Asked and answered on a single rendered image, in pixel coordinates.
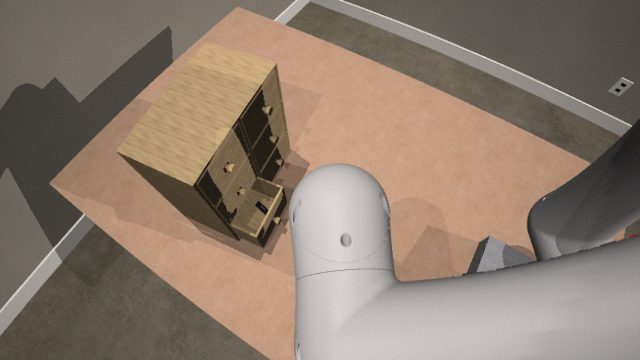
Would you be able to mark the small wooden chest of drawers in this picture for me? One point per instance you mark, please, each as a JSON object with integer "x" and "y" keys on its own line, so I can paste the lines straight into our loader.
{"x": 177, "y": 138}

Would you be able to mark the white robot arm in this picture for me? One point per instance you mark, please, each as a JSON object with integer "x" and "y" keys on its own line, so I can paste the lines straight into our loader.
{"x": 581, "y": 306}

